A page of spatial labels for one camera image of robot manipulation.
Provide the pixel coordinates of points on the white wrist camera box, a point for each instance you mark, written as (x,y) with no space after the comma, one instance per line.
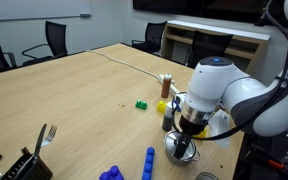
(221,128)

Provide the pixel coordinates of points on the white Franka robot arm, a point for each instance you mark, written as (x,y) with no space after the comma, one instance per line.
(214,80)

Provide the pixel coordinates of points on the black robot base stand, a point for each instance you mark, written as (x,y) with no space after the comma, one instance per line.
(277,156)

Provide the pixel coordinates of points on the long blue toy block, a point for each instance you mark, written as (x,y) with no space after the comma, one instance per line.
(148,163)

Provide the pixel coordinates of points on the dark sauce squeeze bottle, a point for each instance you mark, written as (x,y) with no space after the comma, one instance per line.
(167,120)

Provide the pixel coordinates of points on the small steel pot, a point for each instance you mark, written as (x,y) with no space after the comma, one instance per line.
(177,161)

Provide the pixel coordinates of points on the wooden sideboard shelf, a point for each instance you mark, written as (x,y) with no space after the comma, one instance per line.
(244,38)

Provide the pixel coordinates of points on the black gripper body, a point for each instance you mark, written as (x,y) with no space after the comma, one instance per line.
(193,127)

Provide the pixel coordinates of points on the silver fork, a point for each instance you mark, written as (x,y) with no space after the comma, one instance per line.
(50,135)

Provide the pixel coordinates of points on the steel pot lid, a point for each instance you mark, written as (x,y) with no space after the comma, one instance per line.
(170,143)

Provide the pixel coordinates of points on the black utensil holder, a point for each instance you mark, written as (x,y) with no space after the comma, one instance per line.
(30,170)

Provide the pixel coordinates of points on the whiteboard eraser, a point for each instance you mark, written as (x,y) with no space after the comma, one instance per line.
(85,15)

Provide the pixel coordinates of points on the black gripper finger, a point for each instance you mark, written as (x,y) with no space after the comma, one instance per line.
(179,148)
(188,144)

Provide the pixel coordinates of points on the long yellow toy block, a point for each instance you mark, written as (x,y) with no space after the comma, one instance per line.
(202,134)

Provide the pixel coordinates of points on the wall whiteboard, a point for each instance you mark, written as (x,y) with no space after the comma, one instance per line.
(34,8)

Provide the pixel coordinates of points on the black wall television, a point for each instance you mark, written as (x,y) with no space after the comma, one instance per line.
(200,8)

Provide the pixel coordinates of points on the small green toy block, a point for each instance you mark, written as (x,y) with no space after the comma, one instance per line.
(141,104)

